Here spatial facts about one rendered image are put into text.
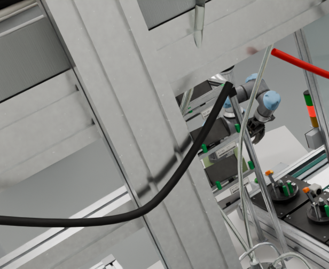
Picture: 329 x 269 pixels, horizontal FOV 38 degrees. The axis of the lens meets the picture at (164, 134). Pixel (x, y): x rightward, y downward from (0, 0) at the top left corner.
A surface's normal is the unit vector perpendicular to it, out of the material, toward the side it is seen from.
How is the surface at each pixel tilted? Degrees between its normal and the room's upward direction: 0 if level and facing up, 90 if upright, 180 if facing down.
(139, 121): 90
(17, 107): 90
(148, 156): 90
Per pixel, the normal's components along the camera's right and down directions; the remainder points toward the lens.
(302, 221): -0.36, -0.86
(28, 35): 0.43, 0.20
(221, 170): 0.10, -0.11
